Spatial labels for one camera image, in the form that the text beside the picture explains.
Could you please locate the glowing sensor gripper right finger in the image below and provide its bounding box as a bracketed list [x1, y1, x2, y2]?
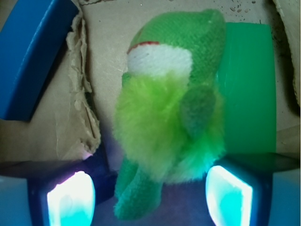
[206, 153, 301, 226]

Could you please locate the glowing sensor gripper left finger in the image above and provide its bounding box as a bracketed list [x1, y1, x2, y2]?
[0, 160, 96, 226]

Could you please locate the green plush animal toy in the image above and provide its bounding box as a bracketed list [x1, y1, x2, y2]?
[113, 9, 226, 220]

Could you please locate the brown paper bag tray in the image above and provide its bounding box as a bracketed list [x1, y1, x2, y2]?
[0, 0, 301, 169]

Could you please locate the green rectangular block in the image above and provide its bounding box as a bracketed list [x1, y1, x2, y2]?
[217, 23, 277, 153]

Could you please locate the blue rectangular block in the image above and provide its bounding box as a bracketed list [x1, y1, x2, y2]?
[0, 0, 79, 121]

